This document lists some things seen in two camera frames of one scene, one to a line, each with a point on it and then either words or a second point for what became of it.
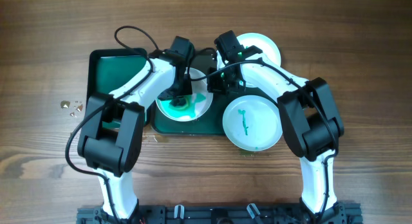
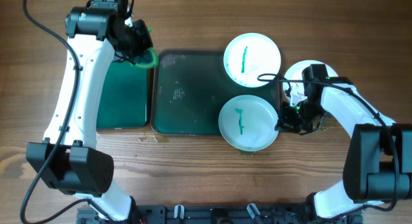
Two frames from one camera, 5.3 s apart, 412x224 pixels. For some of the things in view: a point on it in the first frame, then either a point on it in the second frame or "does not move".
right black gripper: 213,85 to 286,122
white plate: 201,98 to 295,92
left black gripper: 185,90 to 143,42
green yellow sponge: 181,107 to 147,59
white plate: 252,123 does not move
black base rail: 221,214 does not move
